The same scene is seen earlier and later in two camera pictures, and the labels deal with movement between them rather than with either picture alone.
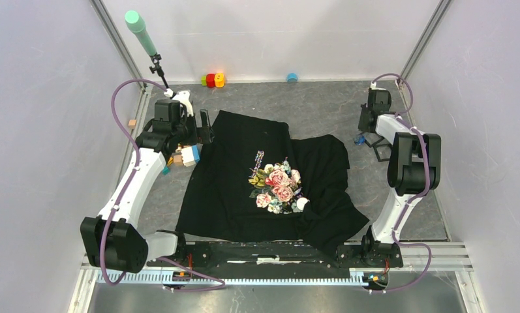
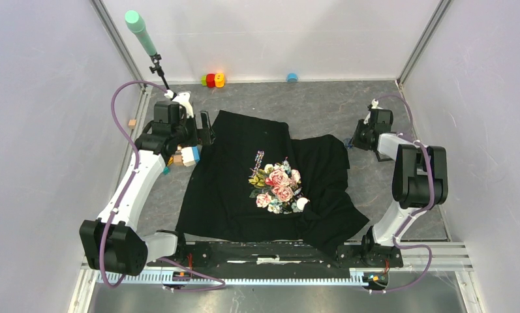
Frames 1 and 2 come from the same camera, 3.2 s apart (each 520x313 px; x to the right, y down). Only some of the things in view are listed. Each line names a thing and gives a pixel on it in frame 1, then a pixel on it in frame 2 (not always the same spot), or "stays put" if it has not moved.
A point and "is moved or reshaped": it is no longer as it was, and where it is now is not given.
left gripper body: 186,130 stays put
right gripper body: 366,110 -> 360,137
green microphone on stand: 136,23 stays put
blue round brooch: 360,140 is moved or reshaped
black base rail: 207,253 stays put
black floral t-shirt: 253,182 stays put
